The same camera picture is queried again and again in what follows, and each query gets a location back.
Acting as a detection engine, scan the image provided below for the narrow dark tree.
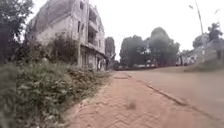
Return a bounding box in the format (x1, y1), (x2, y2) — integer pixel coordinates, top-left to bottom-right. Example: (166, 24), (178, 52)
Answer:
(104, 36), (116, 62)

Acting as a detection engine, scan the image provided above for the vehicle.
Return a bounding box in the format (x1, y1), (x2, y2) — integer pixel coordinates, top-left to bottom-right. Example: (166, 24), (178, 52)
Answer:
(144, 58), (160, 69)

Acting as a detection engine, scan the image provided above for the red brick path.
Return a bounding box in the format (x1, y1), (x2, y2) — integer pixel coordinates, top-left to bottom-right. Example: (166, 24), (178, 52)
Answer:
(65, 71), (222, 128)

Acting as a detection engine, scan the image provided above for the tall bush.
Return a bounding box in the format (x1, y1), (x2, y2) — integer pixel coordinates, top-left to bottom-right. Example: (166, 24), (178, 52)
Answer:
(49, 32), (80, 65)

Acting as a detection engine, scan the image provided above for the clump of big trees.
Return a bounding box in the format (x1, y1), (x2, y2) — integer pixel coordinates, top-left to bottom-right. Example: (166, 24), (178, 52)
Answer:
(118, 26), (181, 68)

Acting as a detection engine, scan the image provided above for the unfinished grey concrete building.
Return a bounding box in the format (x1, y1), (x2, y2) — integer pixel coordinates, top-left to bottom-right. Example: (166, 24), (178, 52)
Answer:
(25, 0), (108, 72)

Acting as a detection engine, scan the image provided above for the weedy grass verge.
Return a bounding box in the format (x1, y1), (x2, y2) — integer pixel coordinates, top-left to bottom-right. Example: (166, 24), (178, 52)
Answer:
(0, 59), (113, 128)

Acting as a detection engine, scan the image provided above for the street lamp pole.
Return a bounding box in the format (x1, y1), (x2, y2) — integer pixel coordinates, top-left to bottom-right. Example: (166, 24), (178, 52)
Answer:
(187, 1), (207, 64)

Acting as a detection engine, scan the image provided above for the grass bank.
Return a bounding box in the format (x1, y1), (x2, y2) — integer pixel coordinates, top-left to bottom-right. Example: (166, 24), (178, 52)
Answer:
(184, 59), (224, 73)

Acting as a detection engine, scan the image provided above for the grey low building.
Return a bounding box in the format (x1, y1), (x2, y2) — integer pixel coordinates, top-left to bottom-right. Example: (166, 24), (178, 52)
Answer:
(192, 39), (224, 64)

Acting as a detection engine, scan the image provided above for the large dark tree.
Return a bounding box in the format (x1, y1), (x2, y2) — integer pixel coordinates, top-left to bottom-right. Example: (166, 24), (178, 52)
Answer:
(0, 0), (35, 65)

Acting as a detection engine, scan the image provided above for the small round-topped tree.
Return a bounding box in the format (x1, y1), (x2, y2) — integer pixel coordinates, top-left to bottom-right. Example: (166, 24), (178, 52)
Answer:
(206, 22), (224, 43)

